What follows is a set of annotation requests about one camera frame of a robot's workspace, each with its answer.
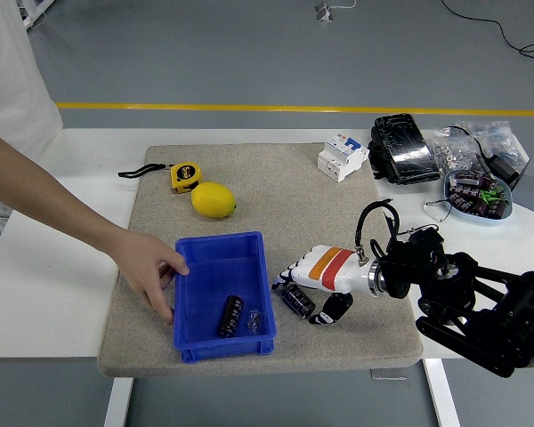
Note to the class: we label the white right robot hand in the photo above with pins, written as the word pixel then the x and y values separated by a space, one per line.
pixel 334 269

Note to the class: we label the person's hand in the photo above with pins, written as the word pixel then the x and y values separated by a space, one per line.
pixel 142 262

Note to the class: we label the dark cylindrical battery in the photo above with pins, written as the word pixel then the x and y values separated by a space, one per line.
pixel 300 304
pixel 231 316

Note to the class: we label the blue plastic box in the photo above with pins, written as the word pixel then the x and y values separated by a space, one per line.
pixel 213 284

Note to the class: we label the person's forearm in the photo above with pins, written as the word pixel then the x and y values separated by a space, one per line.
pixel 49 191

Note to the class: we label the grey-brown mat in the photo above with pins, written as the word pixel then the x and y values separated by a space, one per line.
pixel 293 200

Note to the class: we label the yellow lemon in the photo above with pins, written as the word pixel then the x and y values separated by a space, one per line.
pixel 213 200

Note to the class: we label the small clear plastic bag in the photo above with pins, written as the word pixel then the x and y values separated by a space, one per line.
pixel 253 320

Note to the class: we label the yellow tape measure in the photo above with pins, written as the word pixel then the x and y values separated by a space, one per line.
pixel 186 175

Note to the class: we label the white table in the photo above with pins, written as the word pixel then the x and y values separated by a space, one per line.
pixel 49 302

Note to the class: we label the white circuit breaker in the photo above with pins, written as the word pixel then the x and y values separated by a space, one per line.
pixel 338 160

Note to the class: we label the black case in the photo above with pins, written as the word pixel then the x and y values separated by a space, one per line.
pixel 376 153

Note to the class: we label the black cracked phone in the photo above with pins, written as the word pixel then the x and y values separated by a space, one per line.
pixel 407 142

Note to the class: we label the light blue bowl of batteries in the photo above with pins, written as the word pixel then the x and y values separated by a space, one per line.
pixel 471 200

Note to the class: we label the clear bag of nuts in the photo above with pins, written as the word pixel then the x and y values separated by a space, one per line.
pixel 449 153

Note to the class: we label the black power adapter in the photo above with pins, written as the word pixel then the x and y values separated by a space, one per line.
pixel 503 166

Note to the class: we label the clear bag of blue parts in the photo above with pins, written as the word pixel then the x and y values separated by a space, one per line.
pixel 494 133

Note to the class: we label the person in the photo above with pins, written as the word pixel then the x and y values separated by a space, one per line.
pixel 9 66

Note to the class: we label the metal bracket under table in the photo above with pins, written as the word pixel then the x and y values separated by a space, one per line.
pixel 387 376

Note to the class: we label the silver floor bracket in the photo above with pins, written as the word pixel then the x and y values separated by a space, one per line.
pixel 323 12

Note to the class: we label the white stand frame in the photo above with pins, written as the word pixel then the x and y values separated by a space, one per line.
pixel 38 6

